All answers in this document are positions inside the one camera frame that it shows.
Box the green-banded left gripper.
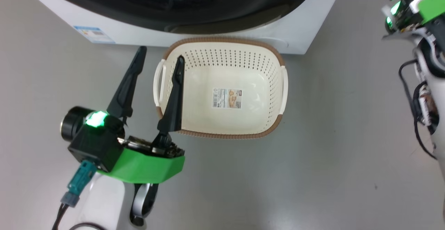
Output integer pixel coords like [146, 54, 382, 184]
[97, 46, 186, 184]

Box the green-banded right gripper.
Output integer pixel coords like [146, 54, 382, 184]
[381, 0, 445, 38]

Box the white front-load washing machine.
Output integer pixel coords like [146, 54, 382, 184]
[14, 0, 347, 55]

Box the black glass washing machine door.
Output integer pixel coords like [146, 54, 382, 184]
[30, 0, 320, 34]

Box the blue energy label sticker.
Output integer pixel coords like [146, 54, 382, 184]
[73, 26, 115, 44]

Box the paper product label sticker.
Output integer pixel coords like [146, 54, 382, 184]
[212, 88, 242, 109]

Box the cream perforated laundry basket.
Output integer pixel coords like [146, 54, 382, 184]
[153, 37, 289, 139]

